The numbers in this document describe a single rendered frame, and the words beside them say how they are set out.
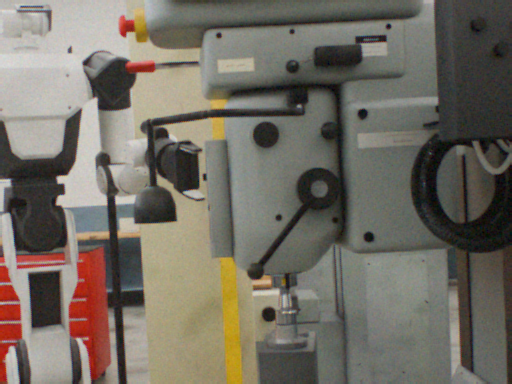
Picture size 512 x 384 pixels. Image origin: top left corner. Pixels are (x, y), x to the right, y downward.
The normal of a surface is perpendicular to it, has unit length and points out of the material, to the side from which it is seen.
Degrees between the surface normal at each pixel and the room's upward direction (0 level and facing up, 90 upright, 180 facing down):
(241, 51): 90
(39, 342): 99
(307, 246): 120
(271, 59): 90
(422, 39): 90
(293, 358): 90
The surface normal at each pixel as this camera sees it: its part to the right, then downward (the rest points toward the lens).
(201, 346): 0.04, 0.05
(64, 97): 0.34, 0.03
